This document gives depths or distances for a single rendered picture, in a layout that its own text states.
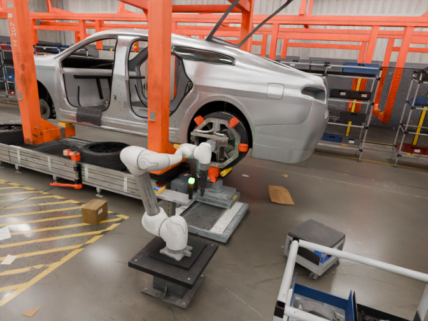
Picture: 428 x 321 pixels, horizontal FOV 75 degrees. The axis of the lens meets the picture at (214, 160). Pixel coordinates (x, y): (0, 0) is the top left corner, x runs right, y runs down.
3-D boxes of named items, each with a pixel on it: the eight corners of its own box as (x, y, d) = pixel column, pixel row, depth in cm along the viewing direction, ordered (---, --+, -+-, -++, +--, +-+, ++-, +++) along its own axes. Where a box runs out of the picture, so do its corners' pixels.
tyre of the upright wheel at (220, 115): (207, 168, 359) (256, 159, 330) (200, 174, 338) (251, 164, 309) (193, 118, 348) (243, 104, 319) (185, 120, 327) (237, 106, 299)
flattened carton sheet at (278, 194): (287, 189, 423) (287, 187, 422) (294, 205, 371) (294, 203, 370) (267, 186, 425) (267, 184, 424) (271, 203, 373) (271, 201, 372)
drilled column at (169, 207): (174, 233, 288) (176, 195, 276) (170, 237, 280) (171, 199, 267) (166, 230, 292) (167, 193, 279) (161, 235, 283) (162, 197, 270)
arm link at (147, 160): (171, 153, 177) (155, 148, 184) (149, 155, 162) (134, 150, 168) (169, 172, 179) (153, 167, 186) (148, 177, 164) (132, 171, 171)
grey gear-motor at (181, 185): (198, 197, 355) (200, 171, 344) (182, 211, 317) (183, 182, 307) (185, 193, 361) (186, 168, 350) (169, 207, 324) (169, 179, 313)
